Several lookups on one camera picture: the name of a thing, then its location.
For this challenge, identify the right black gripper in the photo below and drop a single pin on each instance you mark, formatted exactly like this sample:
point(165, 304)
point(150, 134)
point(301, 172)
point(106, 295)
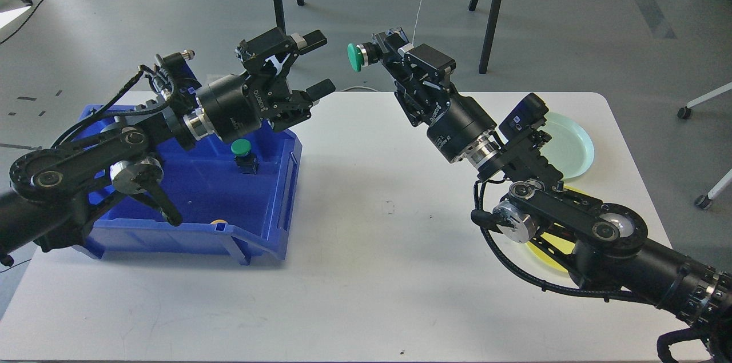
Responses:
point(457, 125)

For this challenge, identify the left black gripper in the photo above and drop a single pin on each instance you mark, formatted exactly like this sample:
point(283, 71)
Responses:
point(238, 104)

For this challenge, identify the green push button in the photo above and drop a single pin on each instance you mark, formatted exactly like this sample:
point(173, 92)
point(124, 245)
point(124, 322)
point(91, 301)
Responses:
point(244, 156)
point(361, 55)

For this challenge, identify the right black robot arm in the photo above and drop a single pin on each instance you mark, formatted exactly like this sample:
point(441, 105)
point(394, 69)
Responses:
point(605, 247)

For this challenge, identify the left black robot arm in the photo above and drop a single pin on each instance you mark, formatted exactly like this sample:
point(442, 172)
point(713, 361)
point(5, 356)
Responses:
point(57, 194)

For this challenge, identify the light green plate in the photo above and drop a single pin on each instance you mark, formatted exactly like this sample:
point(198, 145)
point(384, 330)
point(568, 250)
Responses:
point(570, 149)

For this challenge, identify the yellow plate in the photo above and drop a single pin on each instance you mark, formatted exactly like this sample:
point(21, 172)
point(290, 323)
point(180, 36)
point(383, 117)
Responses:
point(553, 242)

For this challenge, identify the blue plastic bin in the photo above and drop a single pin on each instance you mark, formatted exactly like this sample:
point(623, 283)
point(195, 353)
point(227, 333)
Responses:
point(205, 185)

